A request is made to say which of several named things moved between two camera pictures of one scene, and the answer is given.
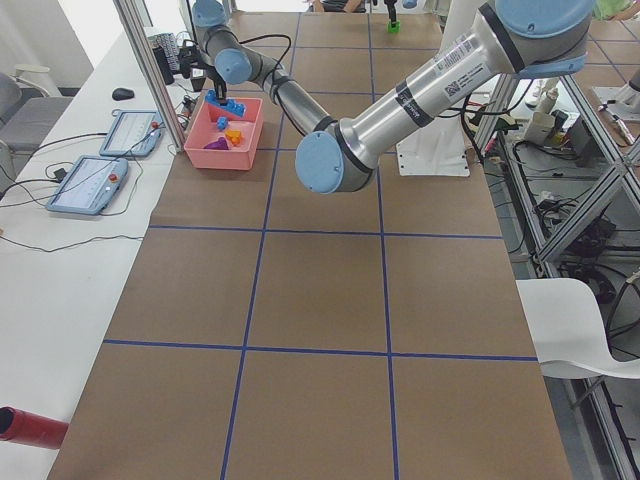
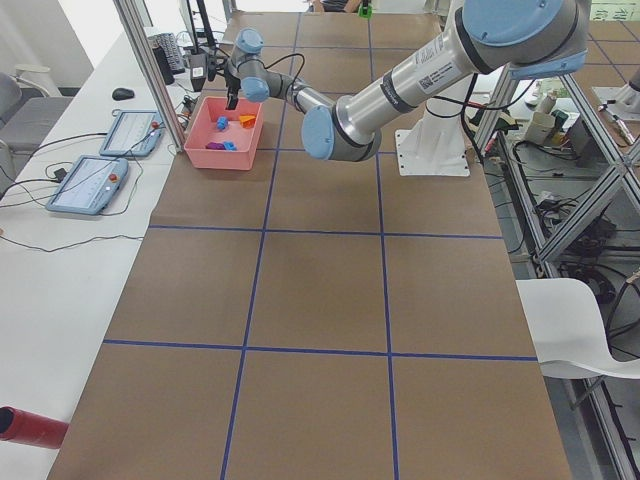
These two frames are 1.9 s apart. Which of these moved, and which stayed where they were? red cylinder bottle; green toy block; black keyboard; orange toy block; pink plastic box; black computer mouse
Moved: orange toy block; green toy block
Stayed: red cylinder bottle; black keyboard; black computer mouse; pink plastic box
